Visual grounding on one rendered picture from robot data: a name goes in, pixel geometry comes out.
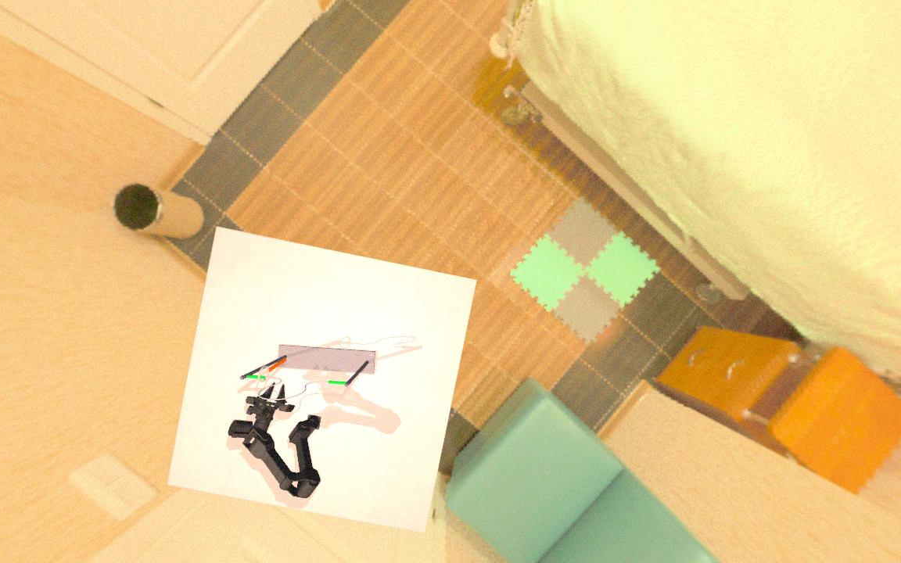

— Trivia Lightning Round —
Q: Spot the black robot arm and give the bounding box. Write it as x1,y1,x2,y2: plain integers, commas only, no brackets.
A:
228,403,321,498

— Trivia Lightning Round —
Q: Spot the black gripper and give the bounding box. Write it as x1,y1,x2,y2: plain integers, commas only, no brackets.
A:
246,382,295,424

